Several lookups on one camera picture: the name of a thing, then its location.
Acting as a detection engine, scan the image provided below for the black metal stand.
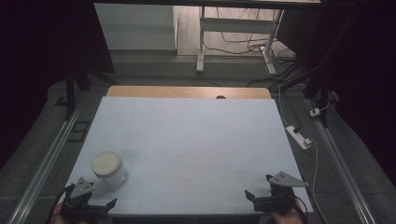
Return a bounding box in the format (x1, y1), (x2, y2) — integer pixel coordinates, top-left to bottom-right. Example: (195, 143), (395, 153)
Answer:
(303, 12), (359, 129)
(55, 52), (118, 121)

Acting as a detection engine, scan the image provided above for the person's left hand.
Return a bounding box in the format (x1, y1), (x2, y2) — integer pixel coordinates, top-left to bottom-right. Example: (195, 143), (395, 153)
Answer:
(48, 203), (89, 224)

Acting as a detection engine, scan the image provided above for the person's right hand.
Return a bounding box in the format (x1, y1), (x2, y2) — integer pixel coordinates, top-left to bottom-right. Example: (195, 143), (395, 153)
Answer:
(267, 204), (308, 224)

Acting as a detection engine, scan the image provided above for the tangle of black floor cables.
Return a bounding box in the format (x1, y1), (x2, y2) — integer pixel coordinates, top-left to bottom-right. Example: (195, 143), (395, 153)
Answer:
(204, 7), (300, 94)

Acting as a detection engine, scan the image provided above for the cream round jar lid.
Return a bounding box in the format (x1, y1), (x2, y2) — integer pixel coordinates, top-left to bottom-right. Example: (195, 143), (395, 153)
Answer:
(92, 151), (123, 179)

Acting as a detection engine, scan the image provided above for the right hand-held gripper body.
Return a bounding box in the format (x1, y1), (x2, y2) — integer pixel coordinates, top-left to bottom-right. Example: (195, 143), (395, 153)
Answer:
(253, 171), (309, 217)

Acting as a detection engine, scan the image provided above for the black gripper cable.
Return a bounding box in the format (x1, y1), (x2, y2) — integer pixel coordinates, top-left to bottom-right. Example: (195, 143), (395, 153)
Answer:
(46, 186), (69, 224)
(292, 186), (330, 224)

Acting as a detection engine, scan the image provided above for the thin white cable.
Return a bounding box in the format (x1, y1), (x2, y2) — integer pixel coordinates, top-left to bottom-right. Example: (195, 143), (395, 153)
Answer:
(277, 83), (319, 190)

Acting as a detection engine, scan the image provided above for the black rectangular frame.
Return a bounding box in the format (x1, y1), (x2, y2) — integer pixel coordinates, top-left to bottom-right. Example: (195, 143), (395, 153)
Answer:
(66, 120), (92, 144)

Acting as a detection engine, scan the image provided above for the metal floor rail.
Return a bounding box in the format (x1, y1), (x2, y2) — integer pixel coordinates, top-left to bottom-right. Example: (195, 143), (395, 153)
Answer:
(305, 98), (377, 224)
(7, 101), (87, 224)

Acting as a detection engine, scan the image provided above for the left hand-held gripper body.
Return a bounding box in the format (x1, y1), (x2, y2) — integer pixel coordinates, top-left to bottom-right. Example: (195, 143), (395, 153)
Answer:
(60, 177), (109, 219)

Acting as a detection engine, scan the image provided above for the white desk frame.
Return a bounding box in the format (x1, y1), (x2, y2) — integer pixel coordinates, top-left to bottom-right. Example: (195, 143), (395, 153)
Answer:
(195, 7), (285, 76)

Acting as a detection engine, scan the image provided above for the clear glass jar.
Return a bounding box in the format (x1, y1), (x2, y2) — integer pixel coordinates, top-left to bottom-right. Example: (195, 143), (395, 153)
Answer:
(92, 151), (129, 190)

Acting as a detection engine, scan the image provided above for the white power strip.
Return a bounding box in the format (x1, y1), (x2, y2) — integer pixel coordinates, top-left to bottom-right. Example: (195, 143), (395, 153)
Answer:
(285, 124), (313, 151)

